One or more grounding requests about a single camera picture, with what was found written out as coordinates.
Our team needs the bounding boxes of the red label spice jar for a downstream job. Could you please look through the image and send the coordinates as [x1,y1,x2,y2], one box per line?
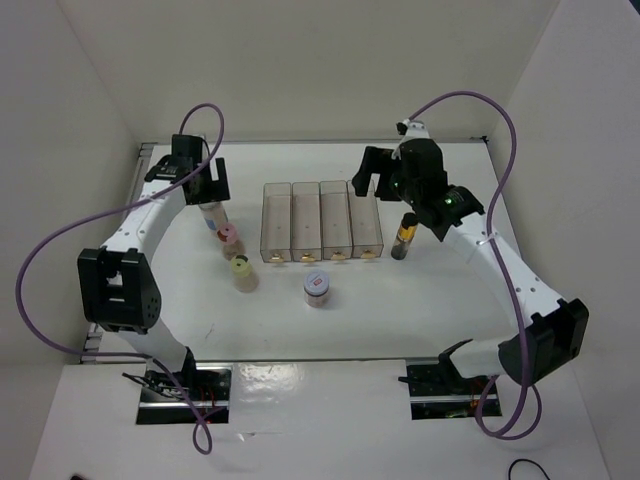
[303,270,330,308]

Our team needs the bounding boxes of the clear organizer bin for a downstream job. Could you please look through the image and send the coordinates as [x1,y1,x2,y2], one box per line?
[260,182,292,263]
[320,180,353,261]
[347,181,384,259]
[291,182,322,263]

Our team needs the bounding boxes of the yellow cap spice bottle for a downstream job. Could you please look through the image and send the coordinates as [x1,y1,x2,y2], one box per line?
[230,254,259,293]

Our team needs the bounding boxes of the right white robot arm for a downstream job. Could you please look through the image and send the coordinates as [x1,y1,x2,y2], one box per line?
[351,138,589,393]

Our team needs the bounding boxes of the black cap yellow bottle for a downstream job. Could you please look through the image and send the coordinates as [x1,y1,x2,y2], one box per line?
[390,212,419,260]

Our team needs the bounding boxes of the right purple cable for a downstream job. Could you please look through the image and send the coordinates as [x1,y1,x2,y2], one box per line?
[399,90,543,441]

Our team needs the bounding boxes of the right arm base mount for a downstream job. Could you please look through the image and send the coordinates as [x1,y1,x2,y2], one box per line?
[397,362,489,421]

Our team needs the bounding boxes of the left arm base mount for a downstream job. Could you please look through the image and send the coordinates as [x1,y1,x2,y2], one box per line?
[121,362,235,426]

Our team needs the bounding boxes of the purple cable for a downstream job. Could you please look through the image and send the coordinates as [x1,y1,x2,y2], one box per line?
[399,90,543,441]
[15,102,226,455]

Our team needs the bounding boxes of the pink cap spice bottle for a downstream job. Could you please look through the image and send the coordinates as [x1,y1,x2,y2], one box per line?
[216,223,246,260]

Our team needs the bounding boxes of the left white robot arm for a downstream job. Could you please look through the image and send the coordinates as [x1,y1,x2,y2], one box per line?
[77,134,230,400]

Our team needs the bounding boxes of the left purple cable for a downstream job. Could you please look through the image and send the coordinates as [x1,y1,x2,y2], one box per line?
[15,102,226,455]

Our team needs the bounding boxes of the blue label spice bottle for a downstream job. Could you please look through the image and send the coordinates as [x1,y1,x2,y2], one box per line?
[199,201,228,233]

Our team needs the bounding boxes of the black cable on floor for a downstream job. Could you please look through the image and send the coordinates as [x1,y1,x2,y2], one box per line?
[508,458,552,480]

